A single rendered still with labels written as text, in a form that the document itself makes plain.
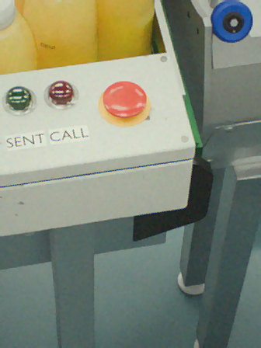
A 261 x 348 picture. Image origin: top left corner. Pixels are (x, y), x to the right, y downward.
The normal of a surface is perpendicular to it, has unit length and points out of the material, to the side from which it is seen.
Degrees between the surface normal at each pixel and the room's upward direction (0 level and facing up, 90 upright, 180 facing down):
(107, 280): 0
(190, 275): 90
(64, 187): 90
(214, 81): 70
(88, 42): 90
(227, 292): 90
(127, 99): 0
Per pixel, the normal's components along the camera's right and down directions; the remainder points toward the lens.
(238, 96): 0.18, 0.60
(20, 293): 0.02, -0.54
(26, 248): 0.18, 0.83
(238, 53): 0.16, 0.32
